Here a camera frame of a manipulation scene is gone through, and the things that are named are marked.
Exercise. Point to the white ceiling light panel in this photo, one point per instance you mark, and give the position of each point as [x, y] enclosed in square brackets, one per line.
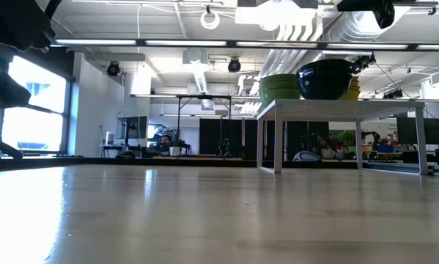
[255, 16]

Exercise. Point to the overhead rail light bar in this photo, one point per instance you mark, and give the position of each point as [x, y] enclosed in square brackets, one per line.
[186, 43]

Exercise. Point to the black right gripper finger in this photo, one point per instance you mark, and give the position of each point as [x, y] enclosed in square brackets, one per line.
[384, 15]
[356, 5]

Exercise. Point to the black ceiling track spotlight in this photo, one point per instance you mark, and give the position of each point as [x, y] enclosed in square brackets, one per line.
[393, 94]
[362, 63]

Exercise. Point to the small plant white pot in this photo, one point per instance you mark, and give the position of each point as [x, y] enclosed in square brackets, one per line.
[174, 151]

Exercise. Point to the black monitor on stand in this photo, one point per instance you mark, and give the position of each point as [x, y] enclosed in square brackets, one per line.
[135, 127]

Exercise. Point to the green leafy plant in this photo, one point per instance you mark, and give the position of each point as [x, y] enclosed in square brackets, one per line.
[346, 137]

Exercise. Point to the silver ceiling ducts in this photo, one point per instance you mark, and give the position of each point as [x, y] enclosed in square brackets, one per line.
[351, 29]

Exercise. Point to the black round ceiling spotlight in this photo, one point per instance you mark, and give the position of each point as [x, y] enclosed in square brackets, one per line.
[234, 66]
[113, 69]

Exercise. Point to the blue bin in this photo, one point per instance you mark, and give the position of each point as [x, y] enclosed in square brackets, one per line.
[384, 149]

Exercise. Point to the white perforated metal shelf riser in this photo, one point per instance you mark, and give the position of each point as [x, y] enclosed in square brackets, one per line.
[351, 108]

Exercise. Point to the background black robot arm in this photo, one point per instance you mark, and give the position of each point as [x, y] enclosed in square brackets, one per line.
[373, 138]

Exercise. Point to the large dark framed window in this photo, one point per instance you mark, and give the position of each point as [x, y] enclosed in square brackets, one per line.
[36, 95]

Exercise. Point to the person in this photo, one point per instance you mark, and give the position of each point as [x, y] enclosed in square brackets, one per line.
[165, 141]
[323, 144]

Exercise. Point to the dark monitor screen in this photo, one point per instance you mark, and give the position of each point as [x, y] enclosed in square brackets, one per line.
[406, 130]

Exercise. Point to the white blue ball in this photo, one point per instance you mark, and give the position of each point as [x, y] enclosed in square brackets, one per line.
[306, 157]

